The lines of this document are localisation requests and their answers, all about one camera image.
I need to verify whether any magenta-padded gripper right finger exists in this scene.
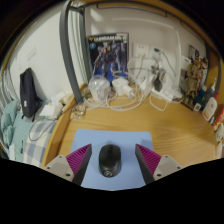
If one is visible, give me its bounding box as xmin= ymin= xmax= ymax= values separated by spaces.
xmin=134 ymin=143 xmax=183 ymax=185

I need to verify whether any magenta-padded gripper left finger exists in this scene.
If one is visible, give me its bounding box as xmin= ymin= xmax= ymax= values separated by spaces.
xmin=43 ymin=143 xmax=94 ymax=186

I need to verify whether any black computer mouse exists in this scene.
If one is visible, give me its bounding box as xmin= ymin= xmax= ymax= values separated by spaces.
xmin=98 ymin=143 xmax=123 ymax=179

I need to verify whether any light blue mouse pad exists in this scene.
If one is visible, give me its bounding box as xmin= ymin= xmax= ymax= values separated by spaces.
xmin=69 ymin=128 xmax=155 ymax=192

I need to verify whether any blue checked bedding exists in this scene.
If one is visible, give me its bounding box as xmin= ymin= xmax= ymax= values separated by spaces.
xmin=0 ymin=99 xmax=59 ymax=168

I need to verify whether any white cardboard box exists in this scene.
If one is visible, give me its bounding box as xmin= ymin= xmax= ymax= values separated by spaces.
xmin=39 ymin=102 xmax=64 ymax=120

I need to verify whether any clear plastic wrapper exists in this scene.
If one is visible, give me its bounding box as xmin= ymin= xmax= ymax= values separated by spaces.
xmin=69 ymin=103 xmax=87 ymax=121

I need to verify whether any white round container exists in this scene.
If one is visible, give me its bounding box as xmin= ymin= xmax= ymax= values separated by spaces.
xmin=215 ymin=140 xmax=224 ymax=159

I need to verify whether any small white cube clock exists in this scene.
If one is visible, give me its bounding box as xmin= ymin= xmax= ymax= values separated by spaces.
xmin=193 ymin=102 xmax=203 ymax=113

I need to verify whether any white power strip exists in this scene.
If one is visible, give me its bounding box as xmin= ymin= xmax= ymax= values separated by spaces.
xmin=150 ymin=88 xmax=175 ymax=103

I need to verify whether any white lotion bottle red cap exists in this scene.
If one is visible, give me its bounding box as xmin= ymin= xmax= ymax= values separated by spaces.
xmin=201 ymin=94 xmax=219 ymax=122

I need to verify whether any black bag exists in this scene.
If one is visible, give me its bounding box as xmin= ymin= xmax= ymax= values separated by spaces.
xmin=19 ymin=67 xmax=43 ymax=123

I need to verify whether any black plug adapter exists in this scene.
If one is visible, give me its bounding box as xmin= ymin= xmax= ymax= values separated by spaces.
xmin=153 ymin=71 xmax=166 ymax=93

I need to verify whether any clear plastic cup with lid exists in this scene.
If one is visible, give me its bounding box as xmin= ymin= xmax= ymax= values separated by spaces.
xmin=87 ymin=74 xmax=112 ymax=103

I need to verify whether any blue bottle with white nozzle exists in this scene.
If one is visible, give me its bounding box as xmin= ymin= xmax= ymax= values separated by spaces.
xmin=204 ymin=78 xmax=218 ymax=104

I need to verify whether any white power adapter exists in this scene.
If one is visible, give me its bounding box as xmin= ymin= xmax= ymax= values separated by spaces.
xmin=111 ymin=77 xmax=130 ymax=98

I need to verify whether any robot model kit box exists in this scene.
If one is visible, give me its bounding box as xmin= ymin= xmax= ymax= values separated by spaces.
xmin=86 ymin=32 xmax=130 ymax=84

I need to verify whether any white cable bundle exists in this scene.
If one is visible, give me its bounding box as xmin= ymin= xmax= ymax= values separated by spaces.
xmin=81 ymin=56 xmax=184 ymax=113

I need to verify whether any white wall socket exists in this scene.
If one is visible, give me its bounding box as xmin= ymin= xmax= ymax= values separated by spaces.
xmin=132 ymin=42 xmax=151 ymax=60
xmin=149 ymin=44 xmax=166 ymax=62

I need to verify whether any grey metal frame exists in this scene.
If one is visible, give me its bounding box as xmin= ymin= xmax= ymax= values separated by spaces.
xmin=59 ymin=0 xmax=93 ymax=104

